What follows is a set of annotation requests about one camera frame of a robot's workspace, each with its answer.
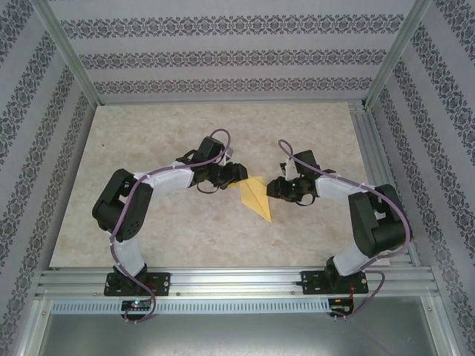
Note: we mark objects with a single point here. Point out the yellow paper sheet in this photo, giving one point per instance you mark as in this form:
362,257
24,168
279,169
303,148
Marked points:
256,196

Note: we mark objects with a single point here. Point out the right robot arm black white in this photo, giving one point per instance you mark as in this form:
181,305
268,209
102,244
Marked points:
378,222

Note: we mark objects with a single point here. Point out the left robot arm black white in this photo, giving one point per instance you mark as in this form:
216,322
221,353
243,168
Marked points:
122,204

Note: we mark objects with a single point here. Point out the grey metal panel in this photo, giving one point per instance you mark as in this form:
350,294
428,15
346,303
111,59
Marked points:
237,337

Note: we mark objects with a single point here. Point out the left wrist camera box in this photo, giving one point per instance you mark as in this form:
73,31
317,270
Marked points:
227,157

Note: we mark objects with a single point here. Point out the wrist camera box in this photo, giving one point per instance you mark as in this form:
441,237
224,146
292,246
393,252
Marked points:
227,157
290,170

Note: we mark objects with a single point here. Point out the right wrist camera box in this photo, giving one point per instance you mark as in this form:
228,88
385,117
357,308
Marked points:
290,170

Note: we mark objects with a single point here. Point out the thin aluminium rear rail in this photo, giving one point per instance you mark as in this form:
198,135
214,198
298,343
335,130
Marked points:
222,101

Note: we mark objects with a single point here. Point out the aluminium side rail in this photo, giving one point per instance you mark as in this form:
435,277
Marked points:
365,133

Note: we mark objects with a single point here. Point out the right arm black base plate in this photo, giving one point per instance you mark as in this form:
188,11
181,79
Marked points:
311,282

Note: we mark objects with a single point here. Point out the long aluminium mounting rail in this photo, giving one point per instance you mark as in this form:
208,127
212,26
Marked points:
237,282

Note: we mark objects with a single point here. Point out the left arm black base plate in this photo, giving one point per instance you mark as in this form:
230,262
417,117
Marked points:
159,283

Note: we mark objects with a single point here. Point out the aluminium frame post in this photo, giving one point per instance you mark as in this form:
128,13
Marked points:
397,52
67,52

